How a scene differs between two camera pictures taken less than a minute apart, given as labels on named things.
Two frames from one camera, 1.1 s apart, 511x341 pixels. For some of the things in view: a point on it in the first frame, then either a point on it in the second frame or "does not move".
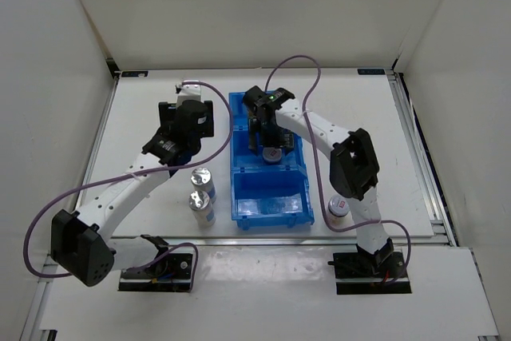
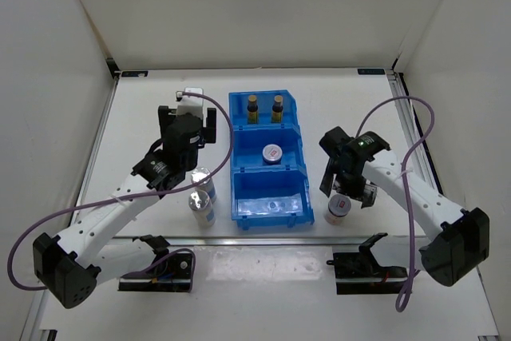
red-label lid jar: (271, 155) does not move
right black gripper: (287, 140) to (370, 190)
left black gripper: (166, 113) does not move
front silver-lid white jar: (200, 203) does not move
